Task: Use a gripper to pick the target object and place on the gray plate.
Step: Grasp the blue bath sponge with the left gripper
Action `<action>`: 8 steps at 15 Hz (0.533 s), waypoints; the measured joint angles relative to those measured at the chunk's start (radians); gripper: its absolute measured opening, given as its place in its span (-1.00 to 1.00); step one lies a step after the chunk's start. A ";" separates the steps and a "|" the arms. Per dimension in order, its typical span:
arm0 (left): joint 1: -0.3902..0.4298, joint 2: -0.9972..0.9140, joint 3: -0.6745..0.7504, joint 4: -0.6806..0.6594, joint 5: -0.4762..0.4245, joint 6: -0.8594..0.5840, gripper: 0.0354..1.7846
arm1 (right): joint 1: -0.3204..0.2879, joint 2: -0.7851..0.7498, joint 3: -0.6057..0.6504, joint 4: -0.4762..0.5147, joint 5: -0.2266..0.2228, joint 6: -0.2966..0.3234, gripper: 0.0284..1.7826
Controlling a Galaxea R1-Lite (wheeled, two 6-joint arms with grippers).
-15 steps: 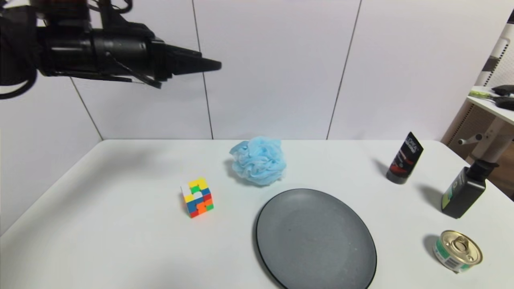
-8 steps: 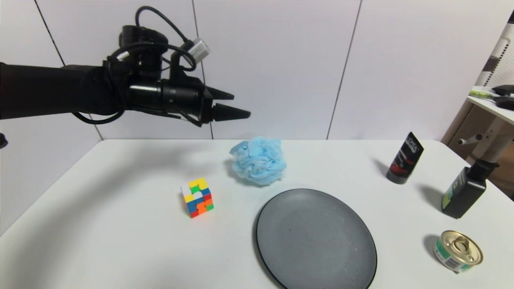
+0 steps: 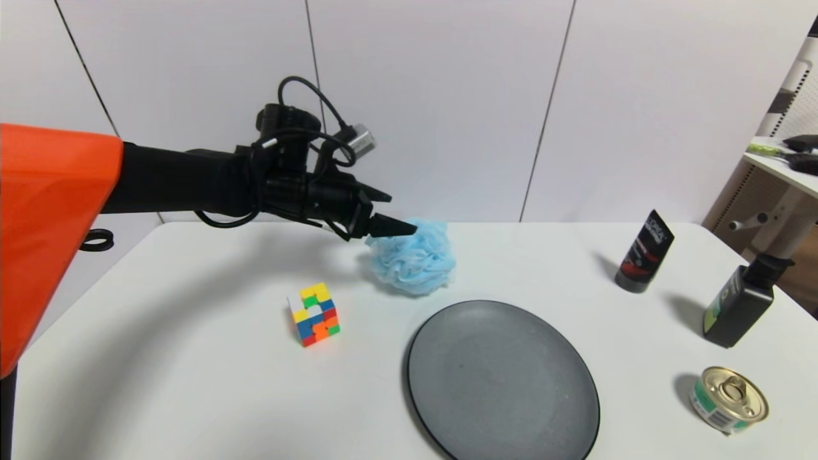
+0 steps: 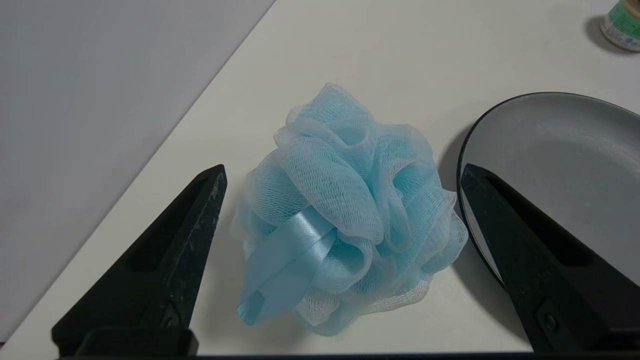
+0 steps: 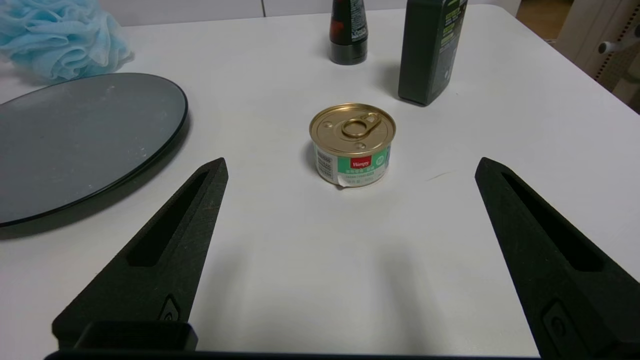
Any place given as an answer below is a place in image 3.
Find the white side desk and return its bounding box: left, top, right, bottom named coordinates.
left=703, top=135, right=818, bottom=269

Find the black red cosmetic tube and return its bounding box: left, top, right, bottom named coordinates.
left=614, top=209, right=675, bottom=294

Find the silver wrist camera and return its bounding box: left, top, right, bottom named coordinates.
left=345, top=123, right=377, bottom=160

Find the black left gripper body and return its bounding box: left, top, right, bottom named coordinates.
left=307, top=174, right=392, bottom=242

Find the blue mesh bath loofah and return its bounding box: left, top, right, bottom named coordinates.
left=364, top=217, right=458, bottom=296

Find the gray round plate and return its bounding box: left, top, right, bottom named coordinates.
left=406, top=300, right=601, bottom=460

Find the white perforated panel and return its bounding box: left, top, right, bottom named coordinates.
left=757, top=16, right=818, bottom=138

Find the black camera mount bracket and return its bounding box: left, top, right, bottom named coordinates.
left=256, top=104, right=324, bottom=173

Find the multicoloured puzzle cube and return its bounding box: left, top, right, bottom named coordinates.
left=287, top=282, right=341, bottom=348

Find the tin can with pull tab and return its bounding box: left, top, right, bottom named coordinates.
left=688, top=365, right=770, bottom=436

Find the black cable loop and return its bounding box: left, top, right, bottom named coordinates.
left=79, top=228, right=115, bottom=252

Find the dark bottle with black cap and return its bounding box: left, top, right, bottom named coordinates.
left=702, top=253, right=796, bottom=349

